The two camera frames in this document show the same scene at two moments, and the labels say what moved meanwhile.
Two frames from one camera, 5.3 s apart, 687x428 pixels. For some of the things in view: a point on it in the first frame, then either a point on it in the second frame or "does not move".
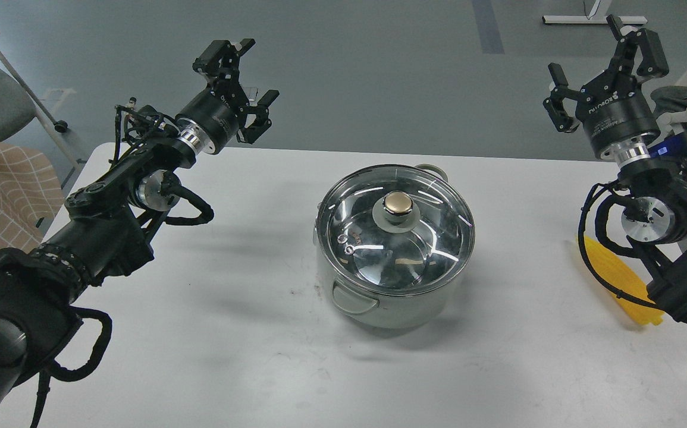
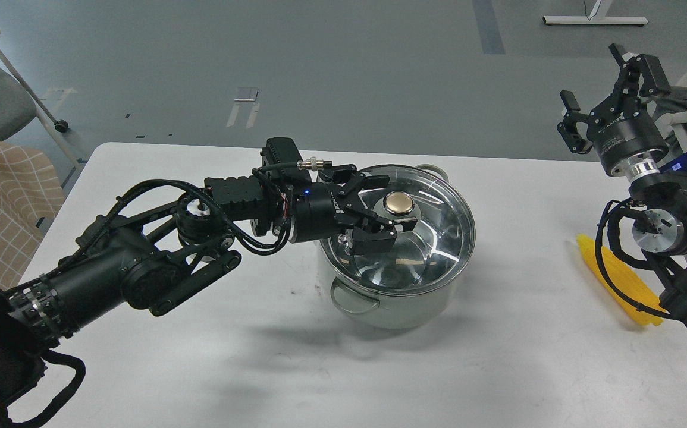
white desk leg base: (598, 16) does not move
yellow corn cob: (622, 276) does not move
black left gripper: (217, 110) -> (320, 209)
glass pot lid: (395, 230) does not move
